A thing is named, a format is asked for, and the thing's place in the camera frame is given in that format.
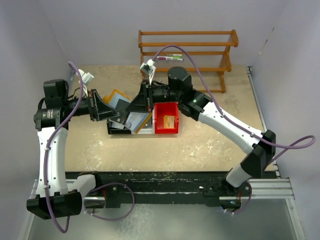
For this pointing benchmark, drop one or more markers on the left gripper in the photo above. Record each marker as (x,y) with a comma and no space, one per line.
(99,109)

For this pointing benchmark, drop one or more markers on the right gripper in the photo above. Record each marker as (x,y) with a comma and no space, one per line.
(144,101)

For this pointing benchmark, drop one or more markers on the orange leather card holder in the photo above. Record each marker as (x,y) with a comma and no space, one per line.
(120,101)

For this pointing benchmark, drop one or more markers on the white card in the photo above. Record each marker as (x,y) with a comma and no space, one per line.
(135,120)

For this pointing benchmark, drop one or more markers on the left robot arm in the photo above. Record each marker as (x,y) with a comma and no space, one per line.
(53,196)

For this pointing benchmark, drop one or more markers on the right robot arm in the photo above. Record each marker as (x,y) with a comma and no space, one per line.
(258,145)

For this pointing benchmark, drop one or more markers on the white cards in bin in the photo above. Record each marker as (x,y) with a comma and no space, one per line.
(117,125)

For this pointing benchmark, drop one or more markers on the orange card in bin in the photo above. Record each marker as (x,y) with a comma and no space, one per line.
(169,122)

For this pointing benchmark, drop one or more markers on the black plastic bin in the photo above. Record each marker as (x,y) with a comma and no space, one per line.
(116,129)

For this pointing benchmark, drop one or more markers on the white plastic bin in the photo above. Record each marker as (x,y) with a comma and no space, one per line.
(148,127)

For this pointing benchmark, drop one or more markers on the red plastic bin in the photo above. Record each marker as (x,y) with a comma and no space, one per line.
(162,109)

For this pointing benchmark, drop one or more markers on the markers on shelf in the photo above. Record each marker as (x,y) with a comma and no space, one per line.
(170,57)

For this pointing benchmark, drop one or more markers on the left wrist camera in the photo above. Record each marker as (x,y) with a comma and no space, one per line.
(87,78)

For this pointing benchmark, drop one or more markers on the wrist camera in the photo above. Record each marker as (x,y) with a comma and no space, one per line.
(149,68)
(87,78)

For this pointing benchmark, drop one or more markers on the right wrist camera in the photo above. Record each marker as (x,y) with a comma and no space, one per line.
(149,68)

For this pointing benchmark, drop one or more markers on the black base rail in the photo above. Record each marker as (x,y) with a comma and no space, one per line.
(167,188)

